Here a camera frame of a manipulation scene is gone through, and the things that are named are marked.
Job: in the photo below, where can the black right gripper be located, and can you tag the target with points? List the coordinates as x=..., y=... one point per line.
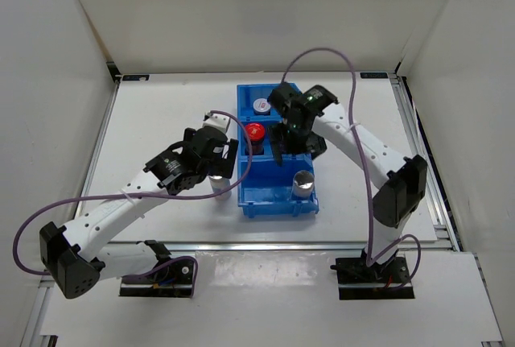
x=315, y=144

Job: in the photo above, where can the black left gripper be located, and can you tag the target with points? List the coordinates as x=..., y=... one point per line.
x=224, y=169

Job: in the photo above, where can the silver-lid spice bottle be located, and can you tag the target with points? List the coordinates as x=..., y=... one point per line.
x=303, y=185
x=219, y=183

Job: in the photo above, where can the red-lid sauce jar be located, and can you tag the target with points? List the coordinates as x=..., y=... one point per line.
x=256, y=132

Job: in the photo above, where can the grey-lid dark jar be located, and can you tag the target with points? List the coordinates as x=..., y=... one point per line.
x=261, y=107

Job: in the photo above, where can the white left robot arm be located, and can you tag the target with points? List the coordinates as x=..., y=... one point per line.
x=78, y=254

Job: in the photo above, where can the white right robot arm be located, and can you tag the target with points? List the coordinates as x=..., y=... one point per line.
x=400, y=180

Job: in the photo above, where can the blue three-compartment plastic bin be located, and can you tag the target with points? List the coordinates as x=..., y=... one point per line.
x=266, y=190

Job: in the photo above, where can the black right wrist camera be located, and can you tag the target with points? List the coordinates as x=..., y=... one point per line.
x=281, y=96

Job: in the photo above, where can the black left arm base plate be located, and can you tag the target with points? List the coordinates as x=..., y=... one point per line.
x=176, y=280

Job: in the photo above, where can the aluminium front table rail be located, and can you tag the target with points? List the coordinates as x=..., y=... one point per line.
x=439, y=244

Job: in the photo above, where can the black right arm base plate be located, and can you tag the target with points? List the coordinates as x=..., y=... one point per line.
x=356, y=281

